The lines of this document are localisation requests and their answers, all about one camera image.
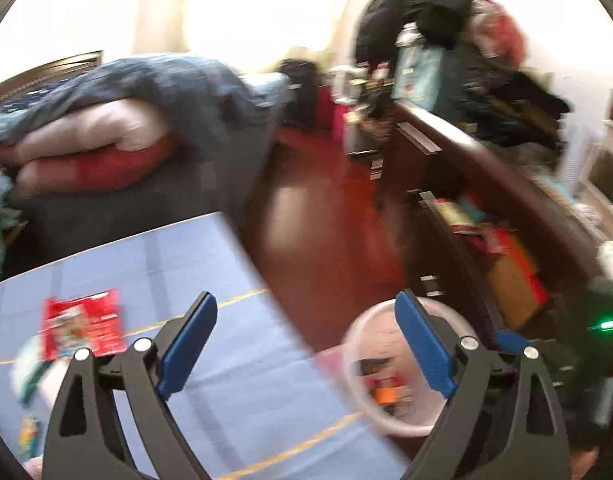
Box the blue patterned duvet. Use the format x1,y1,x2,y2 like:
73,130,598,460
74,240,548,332
0,55,292,161

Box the dark wooden headboard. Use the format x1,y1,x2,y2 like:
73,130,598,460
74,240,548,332
0,50,104,103

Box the black suitcase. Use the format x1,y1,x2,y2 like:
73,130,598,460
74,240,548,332
279,59,320,128

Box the red orange box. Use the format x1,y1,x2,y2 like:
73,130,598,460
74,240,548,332
487,230,550,321

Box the dark wooden dresser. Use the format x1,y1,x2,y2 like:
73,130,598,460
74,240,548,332
344,100,607,361

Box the navy star print pillow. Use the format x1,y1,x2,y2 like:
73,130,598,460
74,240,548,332
0,87,30,113

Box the blue checked tablecloth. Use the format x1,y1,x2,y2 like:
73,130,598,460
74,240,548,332
0,211,407,480

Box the folded pink quilt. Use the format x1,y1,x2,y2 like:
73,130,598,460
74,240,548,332
0,97,180,196

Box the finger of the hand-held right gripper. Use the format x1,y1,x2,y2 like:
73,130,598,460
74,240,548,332
494,329,535,356

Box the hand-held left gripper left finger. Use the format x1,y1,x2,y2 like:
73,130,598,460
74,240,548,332
41,291,220,480

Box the teal gift bag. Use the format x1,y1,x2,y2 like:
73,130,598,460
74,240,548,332
391,42,445,111

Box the pile of clothes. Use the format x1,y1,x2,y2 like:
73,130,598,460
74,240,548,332
411,0,572,146

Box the small white box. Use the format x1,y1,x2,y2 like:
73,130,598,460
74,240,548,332
9,337,62,406

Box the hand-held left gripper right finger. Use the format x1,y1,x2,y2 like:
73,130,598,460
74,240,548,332
394,290,572,480

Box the white stacked storage bins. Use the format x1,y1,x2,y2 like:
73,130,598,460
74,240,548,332
561,120,613,241

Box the hanging black coat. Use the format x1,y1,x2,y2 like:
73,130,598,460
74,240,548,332
357,0,412,68

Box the cream sheer curtain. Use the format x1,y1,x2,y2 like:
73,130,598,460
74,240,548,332
126,0,357,76

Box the small yellow green wrapper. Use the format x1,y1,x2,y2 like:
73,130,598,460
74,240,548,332
19,415,42,461

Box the red snack packet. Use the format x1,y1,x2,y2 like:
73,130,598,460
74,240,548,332
40,289,126,361

